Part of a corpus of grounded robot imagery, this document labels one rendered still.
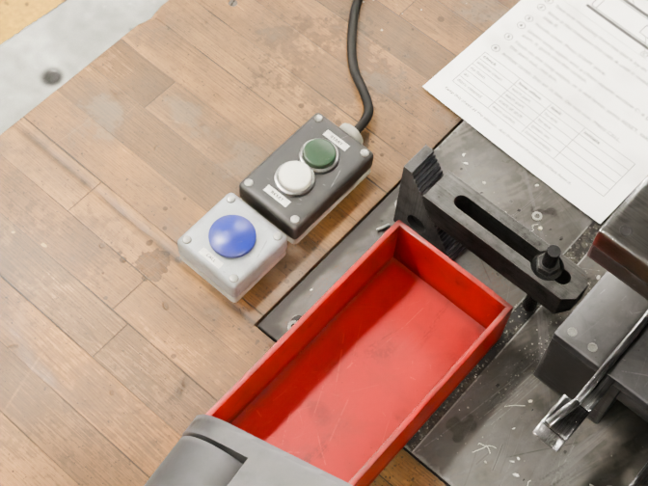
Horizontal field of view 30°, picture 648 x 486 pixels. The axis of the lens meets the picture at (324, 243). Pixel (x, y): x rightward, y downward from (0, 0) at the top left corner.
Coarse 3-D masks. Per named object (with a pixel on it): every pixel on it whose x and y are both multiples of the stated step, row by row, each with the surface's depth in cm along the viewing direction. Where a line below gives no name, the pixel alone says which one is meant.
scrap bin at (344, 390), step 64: (384, 256) 102; (320, 320) 99; (384, 320) 102; (448, 320) 102; (256, 384) 96; (320, 384) 99; (384, 384) 99; (448, 384) 95; (320, 448) 96; (384, 448) 90
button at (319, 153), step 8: (312, 144) 106; (320, 144) 106; (328, 144) 106; (304, 152) 105; (312, 152) 105; (320, 152) 105; (328, 152) 105; (336, 152) 106; (304, 160) 106; (312, 160) 105; (320, 160) 105; (328, 160) 105; (320, 168) 105
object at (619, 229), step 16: (640, 192) 81; (624, 208) 80; (640, 208) 80; (608, 224) 80; (624, 224) 80; (640, 224) 80; (608, 240) 79; (624, 240) 79; (640, 240) 79; (592, 256) 82; (608, 256) 81; (624, 256) 79; (640, 256) 79; (624, 272) 81; (640, 272) 79; (640, 288) 81
